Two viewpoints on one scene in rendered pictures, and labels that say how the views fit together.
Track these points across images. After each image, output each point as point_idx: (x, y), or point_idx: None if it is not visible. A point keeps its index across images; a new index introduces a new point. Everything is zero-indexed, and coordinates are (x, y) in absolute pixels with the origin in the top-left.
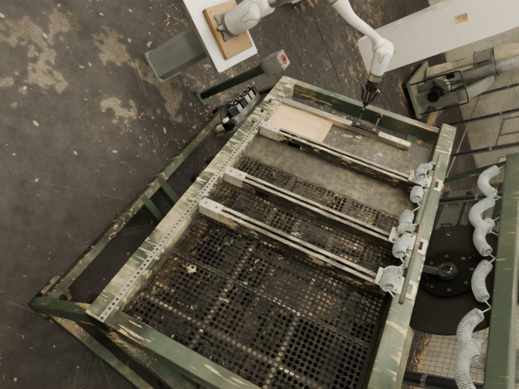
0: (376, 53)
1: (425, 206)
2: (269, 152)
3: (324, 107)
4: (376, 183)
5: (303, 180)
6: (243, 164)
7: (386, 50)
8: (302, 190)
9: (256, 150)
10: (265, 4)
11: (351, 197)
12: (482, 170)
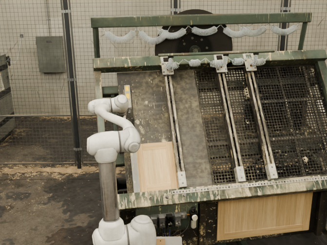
0: (126, 104)
1: (210, 53)
2: (198, 171)
3: None
4: (175, 95)
5: (206, 137)
6: (220, 180)
7: (122, 96)
8: (214, 133)
9: (202, 181)
10: (121, 219)
11: (199, 104)
12: (98, 43)
